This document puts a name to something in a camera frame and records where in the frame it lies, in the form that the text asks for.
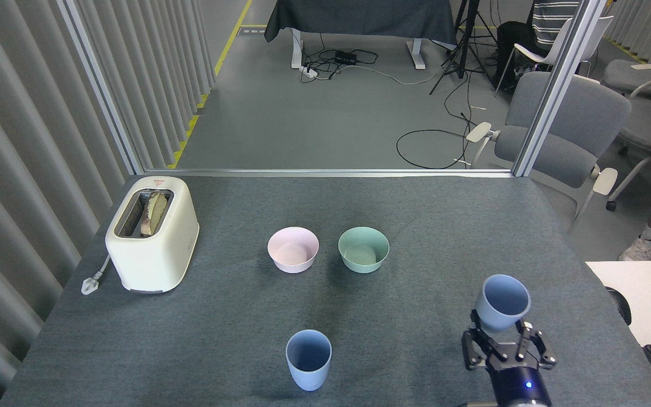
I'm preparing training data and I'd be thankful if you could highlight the grey pleated curtain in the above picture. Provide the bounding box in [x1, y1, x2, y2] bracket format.
[605, 0, 651, 63]
[0, 0, 216, 407]

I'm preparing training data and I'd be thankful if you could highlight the white side table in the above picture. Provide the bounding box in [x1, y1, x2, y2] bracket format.
[585, 261, 651, 348]

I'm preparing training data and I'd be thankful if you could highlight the white plastic chair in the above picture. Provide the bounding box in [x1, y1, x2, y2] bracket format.
[494, 16, 614, 98]

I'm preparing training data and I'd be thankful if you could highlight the table with dark cloth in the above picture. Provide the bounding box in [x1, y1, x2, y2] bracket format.
[264, 0, 457, 71]

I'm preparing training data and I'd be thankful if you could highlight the blue plastic cup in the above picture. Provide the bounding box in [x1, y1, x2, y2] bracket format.
[475, 274, 531, 333]
[285, 330, 333, 392]

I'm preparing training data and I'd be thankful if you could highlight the green bowl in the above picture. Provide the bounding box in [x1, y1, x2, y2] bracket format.
[338, 227, 390, 274]

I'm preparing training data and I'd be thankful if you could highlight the cream white toaster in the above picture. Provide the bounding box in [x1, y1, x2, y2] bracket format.
[105, 176, 200, 294]

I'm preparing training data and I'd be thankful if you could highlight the white toaster cord with plug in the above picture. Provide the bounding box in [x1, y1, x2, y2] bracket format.
[81, 254, 111, 296]

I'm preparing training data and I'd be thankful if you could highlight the seated person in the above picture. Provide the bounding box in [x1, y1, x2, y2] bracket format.
[492, 0, 580, 94]

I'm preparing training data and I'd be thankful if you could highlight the white floor cable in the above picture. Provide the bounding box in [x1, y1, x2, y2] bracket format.
[354, 63, 445, 86]

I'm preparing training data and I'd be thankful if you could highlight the silver frame post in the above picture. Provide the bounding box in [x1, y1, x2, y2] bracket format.
[511, 0, 609, 178]
[57, 0, 146, 176]

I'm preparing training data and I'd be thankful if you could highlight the black looped floor cable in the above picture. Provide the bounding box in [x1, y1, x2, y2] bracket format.
[396, 112, 474, 170]

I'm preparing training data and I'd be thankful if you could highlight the bread slice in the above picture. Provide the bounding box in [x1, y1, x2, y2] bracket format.
[140, 192, 168, 237]

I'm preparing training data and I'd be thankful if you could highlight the pink bowl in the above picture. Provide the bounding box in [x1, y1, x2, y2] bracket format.
[267, 227, 320, 274]

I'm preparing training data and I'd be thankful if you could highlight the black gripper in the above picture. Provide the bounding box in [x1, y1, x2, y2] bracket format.
[461, 311, 558, 407]

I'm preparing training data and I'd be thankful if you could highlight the black tripod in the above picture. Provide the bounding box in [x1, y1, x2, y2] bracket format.
[429, 0, 498, 96]

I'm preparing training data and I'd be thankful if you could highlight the black computer mouse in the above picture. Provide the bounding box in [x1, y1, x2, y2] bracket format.
[605, 286, 632, 326]

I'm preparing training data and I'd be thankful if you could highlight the silver frame rail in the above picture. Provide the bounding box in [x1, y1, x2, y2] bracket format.
[144, 168, 514, 179]

